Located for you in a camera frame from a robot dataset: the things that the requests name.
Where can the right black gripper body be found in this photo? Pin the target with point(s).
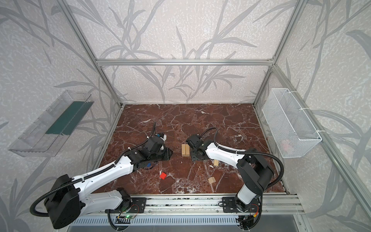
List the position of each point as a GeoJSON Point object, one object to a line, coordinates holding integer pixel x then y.
{"type": "Point", "coordinates": [193, 149]}

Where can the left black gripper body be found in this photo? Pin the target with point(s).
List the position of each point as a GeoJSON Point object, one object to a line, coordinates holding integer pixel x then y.
{"type": "Point", "coordinates": [158, 155]}

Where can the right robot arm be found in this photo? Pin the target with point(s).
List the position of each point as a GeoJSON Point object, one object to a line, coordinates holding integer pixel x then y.
{"type": "Point", "coordinates": [267, 172]}

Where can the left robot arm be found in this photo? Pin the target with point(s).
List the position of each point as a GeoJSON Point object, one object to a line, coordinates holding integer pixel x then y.
{"type": "Point", "coordinates": [72, 197]}

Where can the red block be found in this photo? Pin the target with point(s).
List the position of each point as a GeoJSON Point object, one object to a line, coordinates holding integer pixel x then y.
{"type": "Point", "coordinates": [163, 175]}

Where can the small wood cube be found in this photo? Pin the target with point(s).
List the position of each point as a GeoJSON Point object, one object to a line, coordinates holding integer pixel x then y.
{"type": "Point", "coordinates": [211, 180]}

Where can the pink object in basket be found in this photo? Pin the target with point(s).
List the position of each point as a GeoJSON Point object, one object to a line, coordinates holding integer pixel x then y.
{"type": "Point", "coordinates": [286, 146]}

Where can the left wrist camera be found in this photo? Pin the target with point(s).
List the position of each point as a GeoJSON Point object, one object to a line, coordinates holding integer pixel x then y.
{"type": "Point", "coordinates": [162, 136]}

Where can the white wire basket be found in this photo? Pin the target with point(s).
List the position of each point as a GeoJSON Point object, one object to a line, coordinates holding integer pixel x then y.
{"type": "Point", "coordinates": [288, 120]}

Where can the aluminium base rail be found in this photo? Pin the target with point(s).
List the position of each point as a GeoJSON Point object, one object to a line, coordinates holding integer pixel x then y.
{"type": "Point", "coordinates": [189, 205]}

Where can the clear plastic wall bin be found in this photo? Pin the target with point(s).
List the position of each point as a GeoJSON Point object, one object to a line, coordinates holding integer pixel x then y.
{"type": "Point", "coordinates": [47, 135]}

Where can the aluminium cage frame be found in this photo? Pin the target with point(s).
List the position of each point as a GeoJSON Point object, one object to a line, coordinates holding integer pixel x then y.
{"type": "Point", "coordinates": [352, 180]}

